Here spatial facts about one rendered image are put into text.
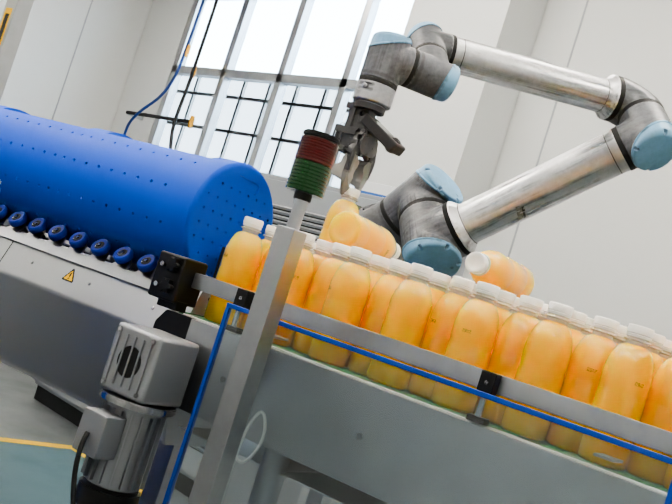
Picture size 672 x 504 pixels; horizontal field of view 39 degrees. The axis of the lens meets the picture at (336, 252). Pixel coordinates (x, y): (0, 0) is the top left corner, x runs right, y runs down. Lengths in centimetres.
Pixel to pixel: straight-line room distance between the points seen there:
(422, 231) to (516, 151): 259
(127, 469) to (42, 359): 62
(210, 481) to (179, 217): 65
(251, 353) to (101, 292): 67
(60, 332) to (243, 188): 52
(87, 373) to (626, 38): 348
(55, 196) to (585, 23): 341
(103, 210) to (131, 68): 584
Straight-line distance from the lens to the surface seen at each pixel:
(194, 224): 197
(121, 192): 210
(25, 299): 227
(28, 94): 754
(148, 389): 166
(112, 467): 171
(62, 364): 220
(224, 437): 151
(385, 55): 213
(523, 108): 507
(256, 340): 149
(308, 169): 149
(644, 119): 239
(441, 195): 255
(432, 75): 216
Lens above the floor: 102
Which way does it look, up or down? 3 degrees up
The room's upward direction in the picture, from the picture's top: 18 degrees clockwise
